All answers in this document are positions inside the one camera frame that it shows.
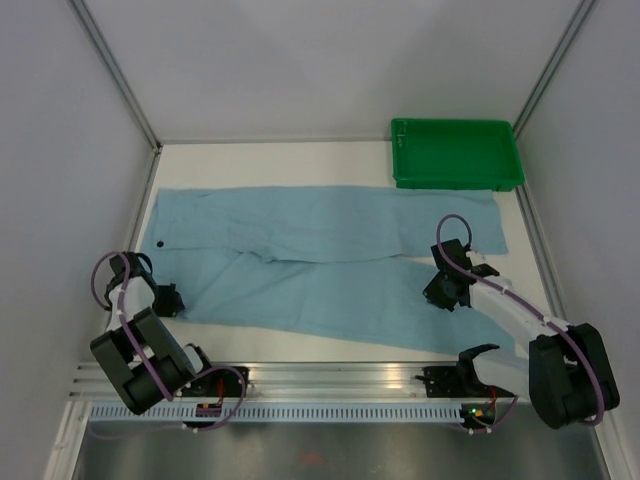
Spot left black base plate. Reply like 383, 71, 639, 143
176, 365, 249, 399

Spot light blue trousers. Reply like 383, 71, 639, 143
141, 186, 515, 355

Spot green plastic tray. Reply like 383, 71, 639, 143
390, 118, 525, 192

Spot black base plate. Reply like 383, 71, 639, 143
413, 365, 514, 399
176, 365, 249, 399

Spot aluminium frame post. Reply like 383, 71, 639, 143
67, 0, 162, 153
513, 0, 599, 139

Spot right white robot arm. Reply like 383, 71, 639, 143
423, 239, 620, 429

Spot aluminium mounting rail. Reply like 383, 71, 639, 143
69, 360, 614, 404

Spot white slotted cable duct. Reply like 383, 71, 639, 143
89, 402, 462, 423

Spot left aluminium frame post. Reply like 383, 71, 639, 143
67, 0, 162, 153

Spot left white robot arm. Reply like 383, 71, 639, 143
90, 251, 218, 415

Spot right aluminium frame post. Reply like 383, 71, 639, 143
513, 0, 599, 139

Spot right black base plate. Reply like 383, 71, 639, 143
413, 365, 514, 399

